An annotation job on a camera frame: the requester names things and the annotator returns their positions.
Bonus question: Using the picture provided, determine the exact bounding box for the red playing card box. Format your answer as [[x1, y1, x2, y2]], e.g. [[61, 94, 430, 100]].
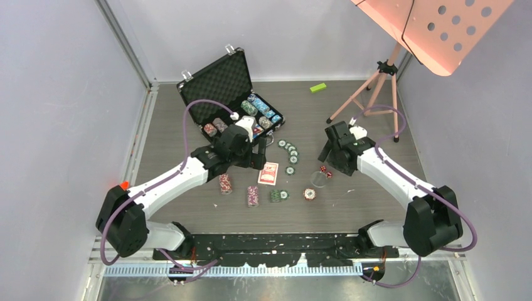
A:
[[257, 162, 279, 186]]

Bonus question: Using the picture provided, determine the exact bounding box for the clear dealer button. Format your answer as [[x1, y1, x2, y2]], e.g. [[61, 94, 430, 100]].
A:
[[310, 171, 328, 188]]

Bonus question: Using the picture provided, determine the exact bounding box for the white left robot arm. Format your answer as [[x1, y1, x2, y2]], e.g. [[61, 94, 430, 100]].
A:
[[96, 116, 266, 260]]

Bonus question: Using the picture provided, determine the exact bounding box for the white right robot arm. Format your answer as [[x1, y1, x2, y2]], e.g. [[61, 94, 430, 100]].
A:
[[318, 122, 464, 258]]

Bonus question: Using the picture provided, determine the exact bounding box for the black poker set case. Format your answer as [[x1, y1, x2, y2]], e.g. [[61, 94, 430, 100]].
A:
[[176, 45, 285, 138]]

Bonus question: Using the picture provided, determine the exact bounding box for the red chip row in case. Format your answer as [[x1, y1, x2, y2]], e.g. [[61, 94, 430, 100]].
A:
[[203, 123, 218, 137]]

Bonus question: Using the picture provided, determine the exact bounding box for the blue-orange chip row in case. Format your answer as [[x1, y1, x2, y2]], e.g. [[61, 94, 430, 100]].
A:
[[212, 118, 228, 133]]

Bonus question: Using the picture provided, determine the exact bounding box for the card deck in case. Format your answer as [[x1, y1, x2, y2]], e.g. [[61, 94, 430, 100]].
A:
[[253, 124, 264, 139]]

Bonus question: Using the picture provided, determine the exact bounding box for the purple white chip roll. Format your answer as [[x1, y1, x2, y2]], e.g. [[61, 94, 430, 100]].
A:
[[247, 186, 259, 208]]

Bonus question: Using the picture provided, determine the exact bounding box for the green 20 chip lone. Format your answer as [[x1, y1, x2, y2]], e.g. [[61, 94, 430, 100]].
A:
[[285, 166, 295, 176]]

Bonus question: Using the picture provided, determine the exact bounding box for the green chip stack lying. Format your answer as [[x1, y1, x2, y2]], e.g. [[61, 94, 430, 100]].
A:
[[270, 189, 282, 203]]

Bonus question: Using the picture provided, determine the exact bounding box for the grey chip row in case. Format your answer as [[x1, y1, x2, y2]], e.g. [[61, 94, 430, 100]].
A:
[[258, 116, 273, 130]]

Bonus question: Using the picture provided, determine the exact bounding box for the red white chip roll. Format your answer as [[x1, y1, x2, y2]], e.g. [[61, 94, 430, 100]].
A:
[[219, 173, 232, 195]]

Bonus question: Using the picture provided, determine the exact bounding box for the green 20 chip beside stack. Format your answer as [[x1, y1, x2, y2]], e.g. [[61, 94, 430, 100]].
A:
[[280, 190, 289, 200]]

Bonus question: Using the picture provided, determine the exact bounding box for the green chip row in case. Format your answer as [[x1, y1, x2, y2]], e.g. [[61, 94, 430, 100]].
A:
[[240, 100, 258, 117]]

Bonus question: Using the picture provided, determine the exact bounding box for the red 100 chip stack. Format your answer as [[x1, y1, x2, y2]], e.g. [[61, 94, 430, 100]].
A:
[[303, 188, 317, 201]]

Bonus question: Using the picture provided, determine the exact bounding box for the blue chip row in case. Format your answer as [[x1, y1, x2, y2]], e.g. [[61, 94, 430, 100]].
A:
[[247, 93, 282, 123]]

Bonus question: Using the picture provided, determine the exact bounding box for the green block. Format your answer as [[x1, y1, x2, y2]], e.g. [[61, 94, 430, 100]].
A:
[[309, 83, 327, 93]]

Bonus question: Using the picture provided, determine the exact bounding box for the pink tripod stand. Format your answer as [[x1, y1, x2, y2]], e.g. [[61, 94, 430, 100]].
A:
[[326, 42, 402, 142]]

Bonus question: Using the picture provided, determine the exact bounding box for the pink perforated panel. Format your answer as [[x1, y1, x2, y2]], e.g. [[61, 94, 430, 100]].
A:
[[354, 0, 513, 77]]

